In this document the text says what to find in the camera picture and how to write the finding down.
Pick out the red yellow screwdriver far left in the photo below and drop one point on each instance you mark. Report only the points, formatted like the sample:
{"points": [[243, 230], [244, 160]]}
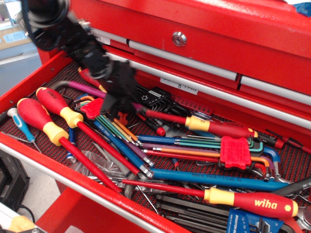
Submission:
{"points": [[36, 115]]}

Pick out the red bit holder strip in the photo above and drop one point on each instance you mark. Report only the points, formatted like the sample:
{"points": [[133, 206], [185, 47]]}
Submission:
{"points": [[193, 105]]}

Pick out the red hex key holder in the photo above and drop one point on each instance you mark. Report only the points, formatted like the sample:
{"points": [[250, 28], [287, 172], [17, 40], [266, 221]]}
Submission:
{"points": [[234, 153], [93, 108]]}

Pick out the red yellow Wiha screwdriver front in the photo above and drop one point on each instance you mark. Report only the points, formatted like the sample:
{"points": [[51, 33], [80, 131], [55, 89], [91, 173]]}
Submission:
{"points": [[265, 204]]}

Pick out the red yellow screwdriver back right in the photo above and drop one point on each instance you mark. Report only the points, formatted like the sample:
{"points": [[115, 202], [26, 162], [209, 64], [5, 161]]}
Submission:
{"points": [[195, 124]]}

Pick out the small blue white screwdriver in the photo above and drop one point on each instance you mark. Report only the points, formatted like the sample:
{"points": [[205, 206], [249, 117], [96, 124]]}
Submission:
{"points": [[20, 123]]}

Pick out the violet magenta large Allen key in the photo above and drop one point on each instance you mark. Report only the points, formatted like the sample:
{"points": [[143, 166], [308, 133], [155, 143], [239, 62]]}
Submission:
{"points": [[139, 108]]}

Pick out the red hex key holder left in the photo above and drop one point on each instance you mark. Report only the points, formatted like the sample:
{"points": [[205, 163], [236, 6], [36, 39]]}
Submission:
{"points": [[93, 108]]}

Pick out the silver cabinet lock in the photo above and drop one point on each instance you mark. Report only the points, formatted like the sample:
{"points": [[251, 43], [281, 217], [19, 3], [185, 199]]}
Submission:
{"points": [[179, 39]]}

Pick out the red hex key holder right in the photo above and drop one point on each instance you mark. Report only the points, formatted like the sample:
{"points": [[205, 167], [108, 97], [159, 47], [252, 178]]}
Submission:
{"points": [[234, 153]]}

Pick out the black red precision screwdriver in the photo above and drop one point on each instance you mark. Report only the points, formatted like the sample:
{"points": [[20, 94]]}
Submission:
{"points": [[277, 141]]}

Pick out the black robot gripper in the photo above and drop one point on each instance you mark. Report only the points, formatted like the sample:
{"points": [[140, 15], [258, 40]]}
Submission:
{"points": [[116, 77]]}

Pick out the long blue hex key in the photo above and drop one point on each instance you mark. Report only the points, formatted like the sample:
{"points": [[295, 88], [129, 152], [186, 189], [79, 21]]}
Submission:
{"points": [[138, 163]]}

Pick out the blue Brighton hex key holder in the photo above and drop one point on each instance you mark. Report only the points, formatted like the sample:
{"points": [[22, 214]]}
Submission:
{"points": [[245, 222]]}

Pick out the black box on floor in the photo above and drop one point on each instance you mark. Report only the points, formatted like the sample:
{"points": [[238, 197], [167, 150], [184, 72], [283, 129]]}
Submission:
{"points": [[14, 181]]}

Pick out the red tool cabinet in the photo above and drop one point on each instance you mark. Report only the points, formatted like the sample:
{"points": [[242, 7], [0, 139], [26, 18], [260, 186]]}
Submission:
{"points": [[267, 42]]}

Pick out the large blue Wera hex key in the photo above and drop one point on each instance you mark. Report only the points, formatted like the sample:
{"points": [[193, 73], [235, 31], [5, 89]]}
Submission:
{"points": [[214, 179]]}

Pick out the black torx key set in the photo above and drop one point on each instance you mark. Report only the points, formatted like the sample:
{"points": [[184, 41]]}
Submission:
{"points": [[160, 100]]}

